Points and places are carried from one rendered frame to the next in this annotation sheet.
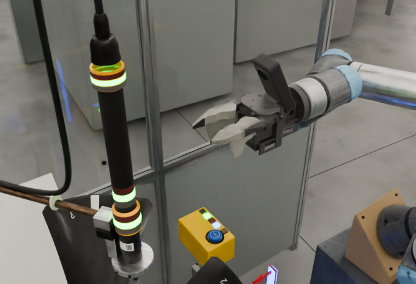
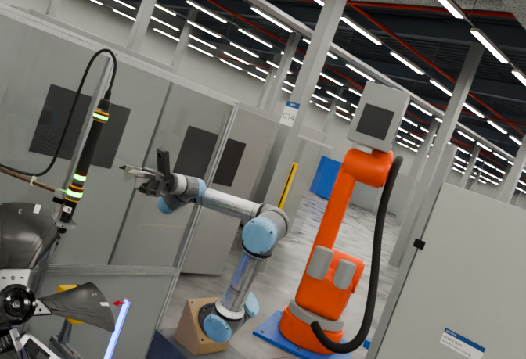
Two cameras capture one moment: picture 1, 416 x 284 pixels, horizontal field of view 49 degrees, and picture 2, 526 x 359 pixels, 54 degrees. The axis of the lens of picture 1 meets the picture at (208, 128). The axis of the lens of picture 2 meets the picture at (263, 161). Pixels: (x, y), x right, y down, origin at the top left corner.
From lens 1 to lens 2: 1.12 m
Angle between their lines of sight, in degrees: 34
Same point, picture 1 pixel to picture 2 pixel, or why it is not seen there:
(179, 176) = (55, 282)
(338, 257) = (168, 337)
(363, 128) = not seen: hidden behind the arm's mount
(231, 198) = (87, 328)
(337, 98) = (191, 188)
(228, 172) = not seen: hidden behind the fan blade
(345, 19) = (218, 259)
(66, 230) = (12, 219)
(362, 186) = not seen: outside the picture
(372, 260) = (191, 334)
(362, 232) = (189, 312)
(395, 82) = (222, 196)
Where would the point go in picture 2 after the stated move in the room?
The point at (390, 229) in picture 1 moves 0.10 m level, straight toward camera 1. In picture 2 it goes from (207, 311) to (198, 318)
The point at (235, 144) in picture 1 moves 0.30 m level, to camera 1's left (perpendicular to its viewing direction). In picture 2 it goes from (138, 180) to (44, 151)
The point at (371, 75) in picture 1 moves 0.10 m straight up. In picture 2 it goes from (211, 192) to (220, 168)
